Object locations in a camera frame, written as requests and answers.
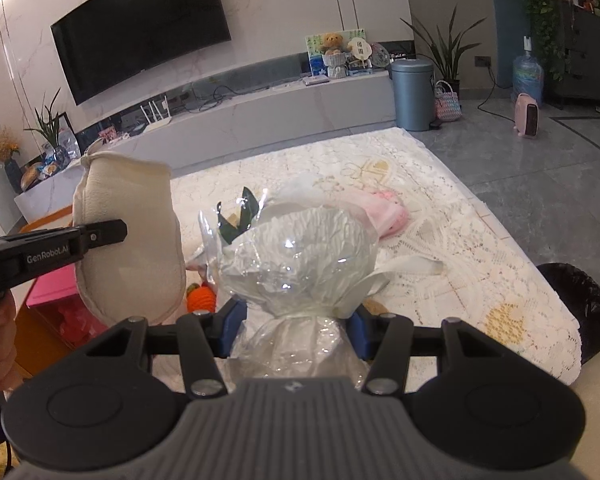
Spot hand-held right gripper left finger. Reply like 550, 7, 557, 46
82, 297, 248, 397

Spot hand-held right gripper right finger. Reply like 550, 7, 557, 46
350, 304, 508, 395

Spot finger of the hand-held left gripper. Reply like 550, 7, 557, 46
80, 219, 128, 261

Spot bath scrub mitt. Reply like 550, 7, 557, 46
71, 152, 187, 326

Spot colourful pompom toy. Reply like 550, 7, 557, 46
186, 280, 220, 316

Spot orange cardboard box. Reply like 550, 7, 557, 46
10, 210, 111, 378

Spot pink crochet plush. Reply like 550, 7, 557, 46
347, 190, 410, 238

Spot red lidded container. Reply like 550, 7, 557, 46
26, 262, 106, 346

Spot snack bags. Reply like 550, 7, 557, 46
22, 152, 71, 188

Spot vase with dried flowers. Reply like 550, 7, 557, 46
0, 127, 26, 193

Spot green plant in glass vase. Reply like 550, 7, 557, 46
24, 87, 73, 168

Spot white router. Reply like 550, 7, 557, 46
141, 100, 173, 133

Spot white marble television console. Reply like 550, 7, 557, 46
14, 67, 398, 221

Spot black round stool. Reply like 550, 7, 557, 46
536, 262, 600, 367

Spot pastel woven bag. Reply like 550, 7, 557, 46
434, 80, 463, 122

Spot blue-grey trash can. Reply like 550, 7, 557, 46
390, 58, 437, 132

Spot pink space heater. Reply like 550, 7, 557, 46
514, 92, 541, 139

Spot green landscape picture card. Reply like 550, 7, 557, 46
305, 28, 366, 73

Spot white round hand fan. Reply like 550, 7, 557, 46
349, 35, 372, 68

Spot brown teddy bear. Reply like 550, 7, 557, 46
320, 32, 352, 81

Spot long-leaved potted plant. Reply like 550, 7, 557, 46
400, 5, 488, 96

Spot blue water jug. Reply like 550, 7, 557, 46
512, 35, 546, 106

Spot dark cabinet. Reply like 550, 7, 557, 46
550, 0, 600, 111

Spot trailing potted plant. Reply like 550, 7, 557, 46
510, 0, 581, 81

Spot black cable bundle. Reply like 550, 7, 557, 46
192, 82, 271, 111

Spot black wall television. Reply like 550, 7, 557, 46
51, 0, 232, 106

